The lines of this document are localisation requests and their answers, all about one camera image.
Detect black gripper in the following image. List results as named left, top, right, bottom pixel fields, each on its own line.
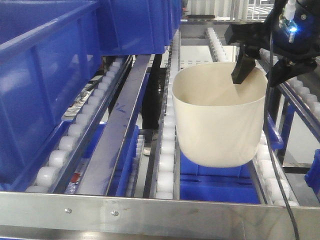
left=224, top=0, right=320, bottom=87

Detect white plastic bin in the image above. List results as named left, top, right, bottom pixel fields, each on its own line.
left=172, top=62, right=267, bottom=168

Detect blue crate on lower shelf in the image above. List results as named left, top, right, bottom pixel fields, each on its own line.
left=179, top=104, right=285, bottom=205

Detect steel front shelf beam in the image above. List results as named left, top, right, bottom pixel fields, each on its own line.
left=0, top=191, right=320, bottom=240

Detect white roller track far right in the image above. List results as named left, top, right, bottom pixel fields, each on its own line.
left=258, top=47, right=320, bottom=131

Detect white roller track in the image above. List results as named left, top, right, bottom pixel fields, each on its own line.
left=258, top=47, right=320, bottom=131
left=205, top=27, right=299, bottom=207
left=25, top=56, right=131, bottom=193
left=155, top=35, right=180, bottom=200

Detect person legs black trousers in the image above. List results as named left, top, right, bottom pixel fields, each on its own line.
left=141, top=54, right=163, bottom=157

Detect blue crate edge far right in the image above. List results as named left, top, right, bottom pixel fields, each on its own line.
left=304, top=149, right=320, bottom=196

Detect blue crate upper middle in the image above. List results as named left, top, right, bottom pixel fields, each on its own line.
left=97, top=0, right=182, bottom=56

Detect white roller track centre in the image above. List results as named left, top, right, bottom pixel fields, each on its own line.
left=155, top=35, right=180, bottom=200

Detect large blue crate near left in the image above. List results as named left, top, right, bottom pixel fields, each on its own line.
left=0, top=0, right=101, bottom=191

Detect white roller track far left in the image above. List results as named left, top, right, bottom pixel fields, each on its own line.
left=25, top=56, right=131, bottom=193

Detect black cable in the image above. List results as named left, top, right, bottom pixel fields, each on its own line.
left=262, top=0, right=301, bottom=240

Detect flat steel divider rail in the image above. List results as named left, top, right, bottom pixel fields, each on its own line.
left=76, top=55, right=151, bottom=196

